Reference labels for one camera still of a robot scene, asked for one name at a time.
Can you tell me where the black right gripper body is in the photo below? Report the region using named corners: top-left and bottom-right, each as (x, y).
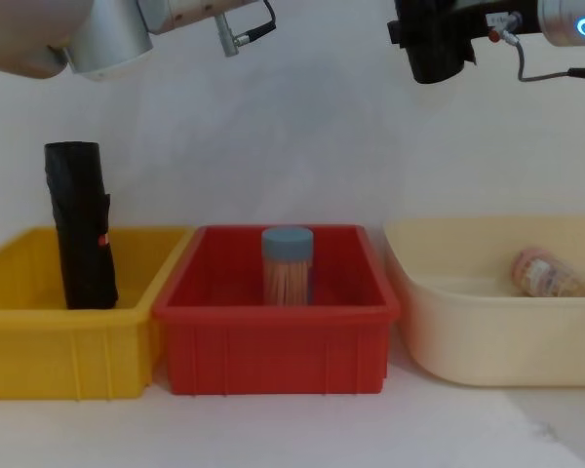
top-left (387, 0), bottom-right (542, 86)

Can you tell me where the clear jar with pink lid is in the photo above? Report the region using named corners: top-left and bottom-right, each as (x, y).
top-left (510, 247), bottom-right (585, 298)

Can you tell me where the toothpick jar with grey lid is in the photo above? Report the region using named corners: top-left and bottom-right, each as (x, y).
top-left (260, 225), bottom-right (316, 307)

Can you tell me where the cream plastic basin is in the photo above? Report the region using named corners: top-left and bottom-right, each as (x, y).
top-left (382, 214), bottom-right (585, 388)

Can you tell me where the red plastic bin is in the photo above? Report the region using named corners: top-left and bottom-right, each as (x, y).
top-left (150, 223), bottom-right (402, 397)

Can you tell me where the black bag roll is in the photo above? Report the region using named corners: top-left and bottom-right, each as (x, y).
top-left (43, 140), bottom-right (120, 311)

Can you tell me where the white cloth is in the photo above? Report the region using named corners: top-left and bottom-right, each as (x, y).
top-left (0, 62), bottom-right (585, 468)

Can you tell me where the yellow plastic bin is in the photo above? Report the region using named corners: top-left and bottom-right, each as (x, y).
top-left (0, 225), bottom-right (195, 402)

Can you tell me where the grey right wrist cable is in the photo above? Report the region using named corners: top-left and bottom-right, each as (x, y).
top-left (496, 26), bottom-right (585, 83)

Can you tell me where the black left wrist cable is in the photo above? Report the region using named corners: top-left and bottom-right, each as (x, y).
top-left (233, 0), bottom-right (279, 38)

